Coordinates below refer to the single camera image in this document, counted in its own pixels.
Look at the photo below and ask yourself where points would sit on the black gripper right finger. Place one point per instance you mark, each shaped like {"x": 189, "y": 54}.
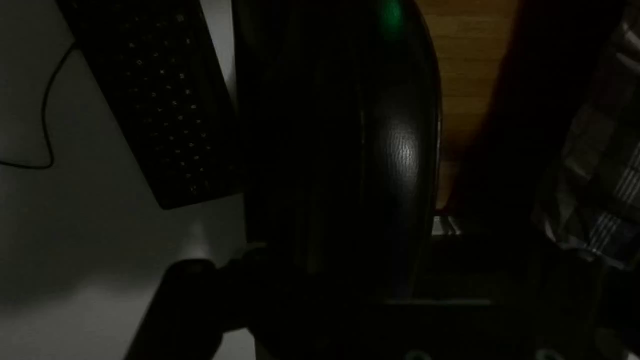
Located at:
{"x": 573, "y": 306}

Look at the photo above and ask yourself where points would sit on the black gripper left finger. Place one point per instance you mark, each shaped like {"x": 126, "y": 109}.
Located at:
{"x": 186, "y": 313}

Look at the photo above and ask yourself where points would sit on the black computer keyboard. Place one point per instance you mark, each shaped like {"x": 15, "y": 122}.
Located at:
{"x": 167, "y": 101}

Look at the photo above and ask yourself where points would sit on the white desk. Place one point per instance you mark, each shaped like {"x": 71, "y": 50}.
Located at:
{"x": 81, "y": 253}

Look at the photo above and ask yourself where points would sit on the plaid checked cloth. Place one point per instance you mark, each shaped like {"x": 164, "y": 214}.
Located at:
{"x": 600, "y": 180}

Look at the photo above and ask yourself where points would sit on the black office chair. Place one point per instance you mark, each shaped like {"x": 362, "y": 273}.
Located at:
{"x": 333, "y": 172}

